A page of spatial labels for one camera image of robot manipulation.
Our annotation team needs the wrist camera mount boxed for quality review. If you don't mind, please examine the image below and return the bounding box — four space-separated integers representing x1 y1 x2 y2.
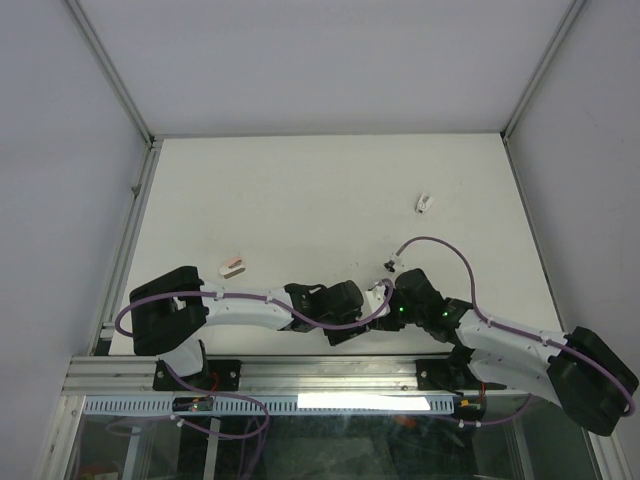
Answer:
383 253 405 273
362 279 393 318

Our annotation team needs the white slotted cable duct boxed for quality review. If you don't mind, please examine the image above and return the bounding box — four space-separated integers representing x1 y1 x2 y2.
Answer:
83 393 454 417

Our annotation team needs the aluminium frame post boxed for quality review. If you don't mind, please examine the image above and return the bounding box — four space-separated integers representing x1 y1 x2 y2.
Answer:
501 0 589 145
61 0 162 151

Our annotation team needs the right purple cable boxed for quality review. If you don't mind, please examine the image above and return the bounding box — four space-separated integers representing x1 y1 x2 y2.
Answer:
394 236 634 416

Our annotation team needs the purple cable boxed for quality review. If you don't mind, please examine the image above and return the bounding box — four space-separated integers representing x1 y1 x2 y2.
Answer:
394 236 634 416
114 278 396 341

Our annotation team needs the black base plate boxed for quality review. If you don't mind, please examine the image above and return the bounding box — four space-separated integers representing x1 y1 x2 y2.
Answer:
152 359 242 392
415 358 465 393

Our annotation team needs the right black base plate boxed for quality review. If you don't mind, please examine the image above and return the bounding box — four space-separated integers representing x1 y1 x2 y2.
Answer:
415 358 465 393

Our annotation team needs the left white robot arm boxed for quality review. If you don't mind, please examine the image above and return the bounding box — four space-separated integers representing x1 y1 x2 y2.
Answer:
129 266 385 389

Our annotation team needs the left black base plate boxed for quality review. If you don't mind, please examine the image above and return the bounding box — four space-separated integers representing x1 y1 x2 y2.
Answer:
152 359 242 392

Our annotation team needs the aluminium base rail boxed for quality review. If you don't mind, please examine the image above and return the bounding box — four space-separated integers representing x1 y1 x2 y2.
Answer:
62 355 446 396

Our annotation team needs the right aluminium frame post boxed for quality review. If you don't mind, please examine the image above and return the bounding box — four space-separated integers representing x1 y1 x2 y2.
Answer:
501 0 589 145

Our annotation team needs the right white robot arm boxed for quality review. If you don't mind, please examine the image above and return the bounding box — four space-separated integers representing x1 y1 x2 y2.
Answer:
371 269 639 436

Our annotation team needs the left aluminium frame post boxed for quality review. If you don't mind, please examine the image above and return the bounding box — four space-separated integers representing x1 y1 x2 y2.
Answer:
61 0 162 151

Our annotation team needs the white staple remover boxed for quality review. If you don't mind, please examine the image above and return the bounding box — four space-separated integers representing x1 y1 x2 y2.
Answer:
415 194 434 215

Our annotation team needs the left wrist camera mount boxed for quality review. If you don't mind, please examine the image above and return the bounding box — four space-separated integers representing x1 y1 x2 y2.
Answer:
362 279 393 318

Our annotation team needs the pink white mini stapler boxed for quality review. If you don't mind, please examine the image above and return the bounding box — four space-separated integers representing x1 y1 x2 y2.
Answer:
219 256 246 279

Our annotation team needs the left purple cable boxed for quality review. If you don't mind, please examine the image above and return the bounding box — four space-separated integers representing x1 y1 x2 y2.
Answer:
114 278 396 341

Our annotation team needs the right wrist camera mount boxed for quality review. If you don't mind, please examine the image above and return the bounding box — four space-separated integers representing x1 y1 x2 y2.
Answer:
383 253 405 273

